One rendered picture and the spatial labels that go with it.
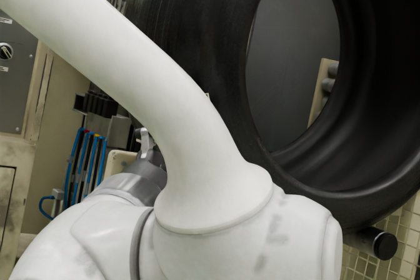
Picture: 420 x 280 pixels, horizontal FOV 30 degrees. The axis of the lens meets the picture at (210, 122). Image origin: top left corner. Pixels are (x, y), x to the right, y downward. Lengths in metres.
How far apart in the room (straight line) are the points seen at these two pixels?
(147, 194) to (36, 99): 0.92
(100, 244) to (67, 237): 0.03
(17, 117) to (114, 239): 1.07
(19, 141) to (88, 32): 1.11
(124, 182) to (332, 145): 0.74
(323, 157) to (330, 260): 0.84
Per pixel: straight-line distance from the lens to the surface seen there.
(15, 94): 1.72
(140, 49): 0.60
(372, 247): 1.27
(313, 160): 1.46
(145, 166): 0.85
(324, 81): 1.73
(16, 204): 1.72
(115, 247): 0.68
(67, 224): 0.72
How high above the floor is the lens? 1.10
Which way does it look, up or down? 3 degrees down
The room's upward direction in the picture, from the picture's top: 11 degrees clockwise
